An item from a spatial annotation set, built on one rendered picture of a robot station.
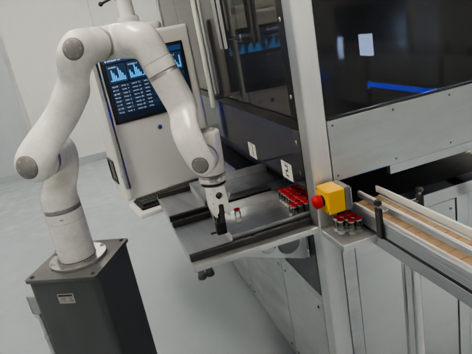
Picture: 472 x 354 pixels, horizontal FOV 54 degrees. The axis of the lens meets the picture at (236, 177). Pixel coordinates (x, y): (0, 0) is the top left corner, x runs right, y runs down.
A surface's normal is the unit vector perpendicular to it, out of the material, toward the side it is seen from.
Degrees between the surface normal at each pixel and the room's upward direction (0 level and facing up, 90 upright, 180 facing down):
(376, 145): 90
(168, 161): 90
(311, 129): 90
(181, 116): 45
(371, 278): 90
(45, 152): 79
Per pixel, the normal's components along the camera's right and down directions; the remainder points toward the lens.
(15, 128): 0.31, 0.26
